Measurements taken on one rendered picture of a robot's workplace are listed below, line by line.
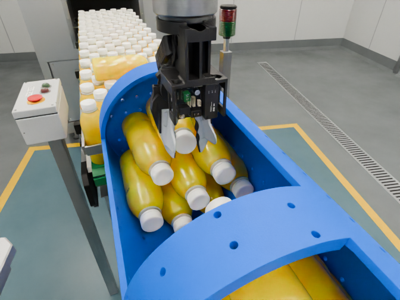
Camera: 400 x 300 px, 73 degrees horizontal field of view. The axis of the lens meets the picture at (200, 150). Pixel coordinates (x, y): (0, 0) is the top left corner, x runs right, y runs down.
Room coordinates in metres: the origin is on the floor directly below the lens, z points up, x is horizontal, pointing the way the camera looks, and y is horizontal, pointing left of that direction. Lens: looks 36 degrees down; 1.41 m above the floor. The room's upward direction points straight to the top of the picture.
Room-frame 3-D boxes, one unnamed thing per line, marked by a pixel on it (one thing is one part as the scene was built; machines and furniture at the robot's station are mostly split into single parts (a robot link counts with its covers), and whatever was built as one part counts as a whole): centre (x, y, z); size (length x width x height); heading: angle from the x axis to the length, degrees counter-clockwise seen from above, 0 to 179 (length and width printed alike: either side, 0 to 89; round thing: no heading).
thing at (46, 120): (0.69, 0.45, 1.05); 0.20 x 0.10 x 0.10; 20
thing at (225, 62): (1.08, -0.10, 0.55); 0.04 x 0.04 x 1.10; 20
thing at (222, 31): (1.08, -0.10, 1.18); 0.06 x 0.06 x 0.05
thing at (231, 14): (1.08, -0.10, 1.23); 0.06 x 0.06 x 0.04
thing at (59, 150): (0.69, 0.45, 0.50); 0.04 x 0.04 x 1.00; 20
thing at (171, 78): (0.34, 0.01, 1.29); 0.09 x 0.08 x 0.12; 20
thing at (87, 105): (0.66, 0.30, 1.08); 0.04 x 0.04 x 0.02
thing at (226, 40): (1.08, -0.10, 1.18); 0.06 x 0.06 x 0.16
